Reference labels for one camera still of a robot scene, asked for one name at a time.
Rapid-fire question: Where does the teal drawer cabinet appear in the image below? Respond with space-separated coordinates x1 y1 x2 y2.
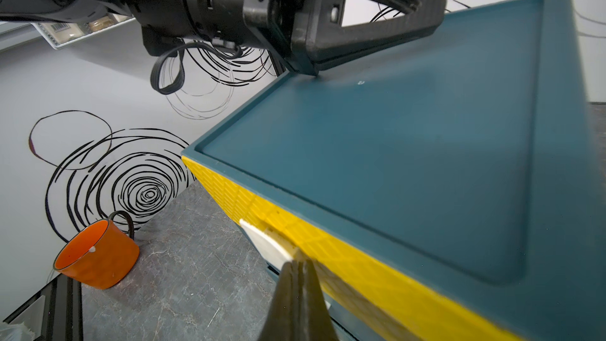
182 0 605 340

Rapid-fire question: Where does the yellow top drawer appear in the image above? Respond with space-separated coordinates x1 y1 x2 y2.
182 157 517 340

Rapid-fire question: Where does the white clear spice shelf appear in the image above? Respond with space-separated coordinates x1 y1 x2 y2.
32 14 136 50

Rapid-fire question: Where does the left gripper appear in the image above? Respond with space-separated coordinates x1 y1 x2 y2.
189 0 447 75

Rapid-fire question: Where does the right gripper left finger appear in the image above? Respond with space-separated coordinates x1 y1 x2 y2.
258 261 301 340

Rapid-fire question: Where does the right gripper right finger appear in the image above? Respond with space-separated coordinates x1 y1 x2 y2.
300 260 338 340

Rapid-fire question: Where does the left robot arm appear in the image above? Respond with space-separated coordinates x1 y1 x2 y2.
1 0 447 75

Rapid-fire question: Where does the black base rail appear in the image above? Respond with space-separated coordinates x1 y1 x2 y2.
1 275 84 340

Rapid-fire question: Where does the orange mug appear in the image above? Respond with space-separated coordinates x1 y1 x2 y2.
53 211 140 290

